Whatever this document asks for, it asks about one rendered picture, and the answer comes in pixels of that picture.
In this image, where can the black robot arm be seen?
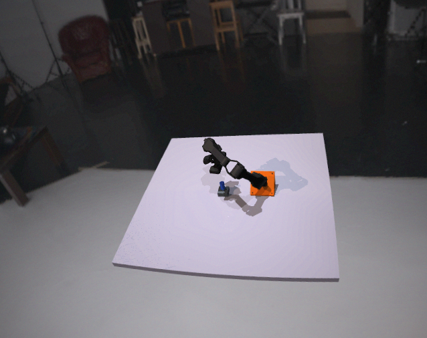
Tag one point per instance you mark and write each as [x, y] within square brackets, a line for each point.
[257, 180]

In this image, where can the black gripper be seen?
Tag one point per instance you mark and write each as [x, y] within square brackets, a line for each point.
[217, 167]

